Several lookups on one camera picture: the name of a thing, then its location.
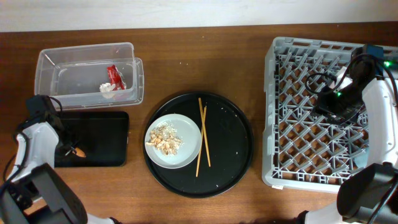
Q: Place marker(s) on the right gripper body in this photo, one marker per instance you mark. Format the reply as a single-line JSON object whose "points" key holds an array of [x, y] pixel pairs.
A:
{"points": [[341, 106]]}

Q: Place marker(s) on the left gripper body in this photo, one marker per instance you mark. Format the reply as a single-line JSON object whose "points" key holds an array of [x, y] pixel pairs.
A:
{"points": [[66, 145]]}

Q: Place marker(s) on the orange carrot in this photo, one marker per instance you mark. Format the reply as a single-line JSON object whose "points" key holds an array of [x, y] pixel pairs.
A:
{"points": [[78, 152]]}

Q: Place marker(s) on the white tissue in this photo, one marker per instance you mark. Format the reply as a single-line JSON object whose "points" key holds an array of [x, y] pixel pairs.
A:
{"points": [[107, 89]]}

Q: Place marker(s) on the red snack wrapper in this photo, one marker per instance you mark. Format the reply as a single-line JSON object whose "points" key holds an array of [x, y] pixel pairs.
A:
{"points": [[116, 78]]}

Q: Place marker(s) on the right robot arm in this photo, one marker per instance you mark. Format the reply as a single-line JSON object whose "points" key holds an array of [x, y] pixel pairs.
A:
{"points": [[369, 82]]}

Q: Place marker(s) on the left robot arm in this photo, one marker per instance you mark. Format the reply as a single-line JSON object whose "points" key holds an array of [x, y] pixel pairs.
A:
{"points": [[33, 192]]}

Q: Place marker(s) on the grey dishwasher rack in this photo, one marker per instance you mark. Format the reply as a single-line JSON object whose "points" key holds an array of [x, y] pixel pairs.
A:
{"points": [[301, 150]]}

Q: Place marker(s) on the clear plastic bin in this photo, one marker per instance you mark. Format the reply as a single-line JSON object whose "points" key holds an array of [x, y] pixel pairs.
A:
{"points": [[73, 75]]}

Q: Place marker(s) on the black rectangular tray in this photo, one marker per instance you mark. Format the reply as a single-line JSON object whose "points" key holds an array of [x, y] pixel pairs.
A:
{"points": [[102, 136]]}

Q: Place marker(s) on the round black serving tray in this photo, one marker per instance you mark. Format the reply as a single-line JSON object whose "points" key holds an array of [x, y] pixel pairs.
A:
{"points": [[230, 142]]}

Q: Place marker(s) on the nut shell scraps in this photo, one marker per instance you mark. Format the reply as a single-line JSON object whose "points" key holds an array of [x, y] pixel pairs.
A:
{"points": [[164, 139]]}

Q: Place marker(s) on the left wooden chopstick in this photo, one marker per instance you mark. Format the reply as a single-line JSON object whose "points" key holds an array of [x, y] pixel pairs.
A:
{"points": [[202, 137]]}

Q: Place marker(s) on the wooden chopstick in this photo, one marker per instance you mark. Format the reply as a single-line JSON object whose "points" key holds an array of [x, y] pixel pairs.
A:
{"points": [[205, 135], [202, 137]]}

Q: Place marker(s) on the right wooden chopstick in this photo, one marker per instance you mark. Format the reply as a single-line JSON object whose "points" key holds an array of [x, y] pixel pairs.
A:
{"points": [[205, 135]]}

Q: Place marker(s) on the grey plate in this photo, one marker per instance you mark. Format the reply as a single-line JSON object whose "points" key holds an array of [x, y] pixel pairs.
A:
{"points": [[187, 131]]}

